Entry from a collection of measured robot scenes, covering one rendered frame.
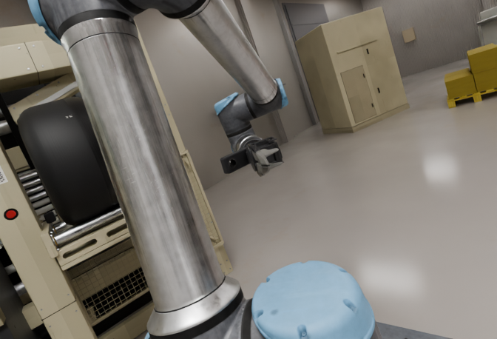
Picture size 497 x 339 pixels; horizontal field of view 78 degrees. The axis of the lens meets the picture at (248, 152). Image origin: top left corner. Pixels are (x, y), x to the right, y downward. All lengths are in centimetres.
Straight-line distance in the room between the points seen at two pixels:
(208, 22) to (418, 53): 1375
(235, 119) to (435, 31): 1333
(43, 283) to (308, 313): 130
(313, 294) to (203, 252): 16
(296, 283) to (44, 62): 164
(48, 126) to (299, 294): 115
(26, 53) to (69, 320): 123
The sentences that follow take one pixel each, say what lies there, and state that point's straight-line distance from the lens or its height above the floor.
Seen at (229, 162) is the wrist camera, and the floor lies 102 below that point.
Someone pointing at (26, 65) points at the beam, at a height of 168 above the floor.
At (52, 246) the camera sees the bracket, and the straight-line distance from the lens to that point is 143.
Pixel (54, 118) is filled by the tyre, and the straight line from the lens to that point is 141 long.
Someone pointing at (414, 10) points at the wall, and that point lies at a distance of 1423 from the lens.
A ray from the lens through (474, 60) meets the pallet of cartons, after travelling 580.
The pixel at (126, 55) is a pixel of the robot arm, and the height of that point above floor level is 128.
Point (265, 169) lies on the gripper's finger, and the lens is 74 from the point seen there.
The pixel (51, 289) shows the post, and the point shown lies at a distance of 159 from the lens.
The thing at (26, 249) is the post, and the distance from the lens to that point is 155.
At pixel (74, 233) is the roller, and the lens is 146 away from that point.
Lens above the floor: 115
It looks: 9 degrees down
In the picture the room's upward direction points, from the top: 20 degrees counter-clockwise
